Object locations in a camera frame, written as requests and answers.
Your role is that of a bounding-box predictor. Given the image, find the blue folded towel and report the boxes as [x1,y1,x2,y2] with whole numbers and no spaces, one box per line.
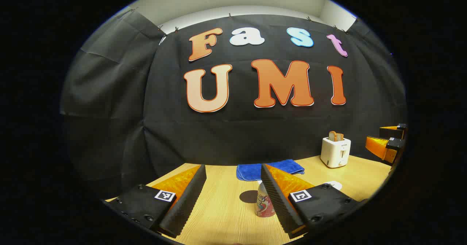
[236,159,305,182]

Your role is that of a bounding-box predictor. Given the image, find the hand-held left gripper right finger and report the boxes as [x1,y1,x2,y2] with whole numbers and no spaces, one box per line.
[260,163,367,239]

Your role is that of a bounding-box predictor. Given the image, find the silver water bottle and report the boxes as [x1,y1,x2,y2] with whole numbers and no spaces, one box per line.
[255,180,277,218]

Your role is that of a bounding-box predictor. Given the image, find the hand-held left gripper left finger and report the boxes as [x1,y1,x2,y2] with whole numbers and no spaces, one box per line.
[103,164,207,238]

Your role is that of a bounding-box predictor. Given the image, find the white toaster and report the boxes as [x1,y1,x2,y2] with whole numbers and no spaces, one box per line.
[320,137,351,168]

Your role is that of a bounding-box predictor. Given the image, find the dark round coaster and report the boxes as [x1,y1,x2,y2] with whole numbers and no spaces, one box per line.
[239,190,259,204]

